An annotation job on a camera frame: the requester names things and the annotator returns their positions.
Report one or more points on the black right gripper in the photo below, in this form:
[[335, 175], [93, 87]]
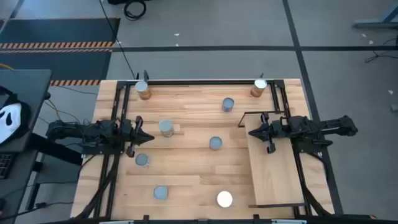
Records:
[[278, 129]]

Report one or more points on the carrot print tin can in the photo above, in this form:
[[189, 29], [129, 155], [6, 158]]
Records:
[[142, 160]]

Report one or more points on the black mat with hazard stripe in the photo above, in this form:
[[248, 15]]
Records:
[[62, 31], [62, 65]]

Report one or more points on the black metal table frame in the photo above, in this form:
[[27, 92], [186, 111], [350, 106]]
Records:
[[199, 82]]

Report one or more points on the wooden shelf with black frame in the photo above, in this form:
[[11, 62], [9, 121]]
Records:
[[273, 168]]

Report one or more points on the blue labelled tin can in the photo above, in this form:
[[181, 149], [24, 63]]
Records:
[[228, 104]]

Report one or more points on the orange labelled tin can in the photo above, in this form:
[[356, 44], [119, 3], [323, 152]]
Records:
[[143, 87], [259, 84]]

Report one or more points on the pale blue and green can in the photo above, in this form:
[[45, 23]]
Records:
[[224, 199]]

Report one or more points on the black keyboard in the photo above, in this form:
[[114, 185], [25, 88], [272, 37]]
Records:
[[4, 165]]

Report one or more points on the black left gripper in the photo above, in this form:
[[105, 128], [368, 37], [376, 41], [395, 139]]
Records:
[[129, 133]]

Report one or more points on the tan labelled tin can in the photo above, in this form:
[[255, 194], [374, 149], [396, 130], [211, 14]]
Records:
[[166, 127]]

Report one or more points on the black stand beam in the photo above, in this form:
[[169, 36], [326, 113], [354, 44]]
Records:
[[56, 149]]

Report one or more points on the black clamp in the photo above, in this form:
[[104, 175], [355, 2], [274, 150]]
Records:
[[145, 74], [261, 76]]

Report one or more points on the grey metal table foot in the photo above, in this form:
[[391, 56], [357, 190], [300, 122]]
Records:
[[373, 23]]

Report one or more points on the white ghost mask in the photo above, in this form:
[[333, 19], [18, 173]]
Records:
[[9, 121]]

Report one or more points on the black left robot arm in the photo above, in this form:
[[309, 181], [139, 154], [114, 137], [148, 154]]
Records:
[[77, 132]]

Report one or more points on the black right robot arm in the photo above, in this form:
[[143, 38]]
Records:
[[329, 126]]

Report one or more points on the dark grey desk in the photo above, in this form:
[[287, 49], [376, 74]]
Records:
[[28, 87]]

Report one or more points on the silver-topped tin can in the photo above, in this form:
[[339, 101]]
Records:
[[160, 192], [215, 143]]

